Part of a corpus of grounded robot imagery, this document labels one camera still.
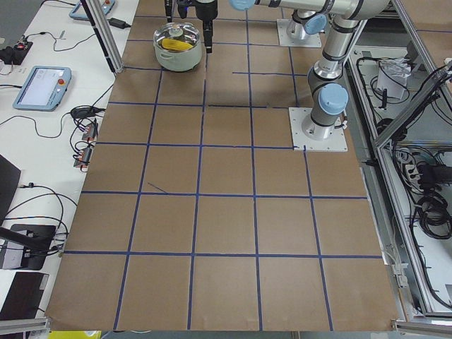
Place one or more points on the black power adapter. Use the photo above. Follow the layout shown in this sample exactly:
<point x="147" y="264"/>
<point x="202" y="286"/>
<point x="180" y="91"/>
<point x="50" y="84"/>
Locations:
<point x="117" y="23"/>

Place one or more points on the blue teach pendant near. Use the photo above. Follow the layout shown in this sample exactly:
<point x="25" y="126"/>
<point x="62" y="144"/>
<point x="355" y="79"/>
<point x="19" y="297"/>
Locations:
<point x="43" y="89"/>

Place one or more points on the yellow corn cob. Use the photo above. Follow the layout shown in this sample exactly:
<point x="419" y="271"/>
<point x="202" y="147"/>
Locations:
<point x="175" y="45"/>

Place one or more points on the aluminium frame post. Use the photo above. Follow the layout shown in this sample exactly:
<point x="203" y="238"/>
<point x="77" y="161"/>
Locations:
<point x="104" y="35"/>

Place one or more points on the black laptop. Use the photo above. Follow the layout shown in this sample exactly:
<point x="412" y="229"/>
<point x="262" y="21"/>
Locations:
<point x="9" y="179"/>

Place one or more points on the pale green cooking pot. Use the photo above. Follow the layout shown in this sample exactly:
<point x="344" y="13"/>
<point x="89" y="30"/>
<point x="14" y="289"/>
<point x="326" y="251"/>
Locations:
<point x="179" y="62"/>

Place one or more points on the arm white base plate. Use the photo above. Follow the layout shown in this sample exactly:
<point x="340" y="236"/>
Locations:
<point x="292" y="34"/>
<point x="307" y="136"/>

